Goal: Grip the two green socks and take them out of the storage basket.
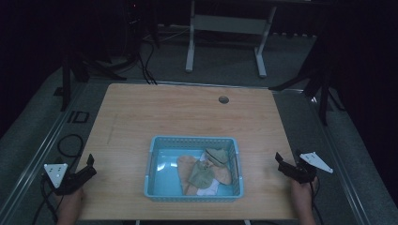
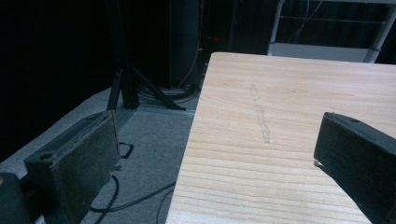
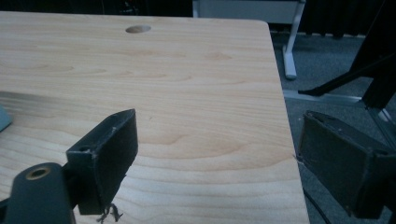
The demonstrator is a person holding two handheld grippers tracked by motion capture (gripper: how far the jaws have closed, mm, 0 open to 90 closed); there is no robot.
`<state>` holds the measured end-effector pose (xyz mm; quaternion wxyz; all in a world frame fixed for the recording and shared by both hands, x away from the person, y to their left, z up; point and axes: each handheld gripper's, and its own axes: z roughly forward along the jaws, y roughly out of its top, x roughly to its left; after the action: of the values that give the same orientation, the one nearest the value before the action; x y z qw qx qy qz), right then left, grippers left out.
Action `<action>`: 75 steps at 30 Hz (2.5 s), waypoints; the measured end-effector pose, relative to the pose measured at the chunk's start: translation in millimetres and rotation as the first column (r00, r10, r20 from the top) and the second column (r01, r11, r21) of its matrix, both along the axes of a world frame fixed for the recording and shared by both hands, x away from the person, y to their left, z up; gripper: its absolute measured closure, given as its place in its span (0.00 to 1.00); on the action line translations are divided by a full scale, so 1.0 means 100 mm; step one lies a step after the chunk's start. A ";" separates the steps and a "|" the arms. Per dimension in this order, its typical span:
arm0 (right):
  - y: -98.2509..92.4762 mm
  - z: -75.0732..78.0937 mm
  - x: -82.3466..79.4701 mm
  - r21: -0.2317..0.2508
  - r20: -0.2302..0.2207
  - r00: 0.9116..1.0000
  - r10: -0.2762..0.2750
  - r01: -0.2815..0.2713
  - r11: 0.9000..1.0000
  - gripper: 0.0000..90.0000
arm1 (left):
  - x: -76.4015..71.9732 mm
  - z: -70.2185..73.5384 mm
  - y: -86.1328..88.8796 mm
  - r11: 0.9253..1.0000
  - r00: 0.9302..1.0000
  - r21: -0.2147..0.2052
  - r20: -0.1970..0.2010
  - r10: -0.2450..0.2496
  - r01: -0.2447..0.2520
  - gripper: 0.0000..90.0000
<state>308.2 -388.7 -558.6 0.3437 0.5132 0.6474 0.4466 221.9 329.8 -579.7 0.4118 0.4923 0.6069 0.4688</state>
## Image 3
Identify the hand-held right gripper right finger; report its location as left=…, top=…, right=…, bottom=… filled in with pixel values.
left=295, top=109, right=396, bottom=219

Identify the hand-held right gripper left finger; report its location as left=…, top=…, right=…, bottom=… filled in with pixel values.
left=65, top=108, right=139, bottom=217

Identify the grey-blue flat object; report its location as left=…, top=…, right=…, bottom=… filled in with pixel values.
left=0, top=105, right=14, bottom=133

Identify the black metal stand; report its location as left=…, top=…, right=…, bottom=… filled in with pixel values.
left=297, top=0, right=396, bottom=110

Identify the dark curtain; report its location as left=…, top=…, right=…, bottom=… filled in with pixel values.
left=303, top=0, right=386, bottom=39

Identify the white table with metal leg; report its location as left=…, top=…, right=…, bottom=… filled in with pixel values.
left=191, top=0, right=307, bottom=80

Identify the black cable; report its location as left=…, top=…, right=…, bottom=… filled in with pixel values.
left=303, top=188, right=333, bottom=224

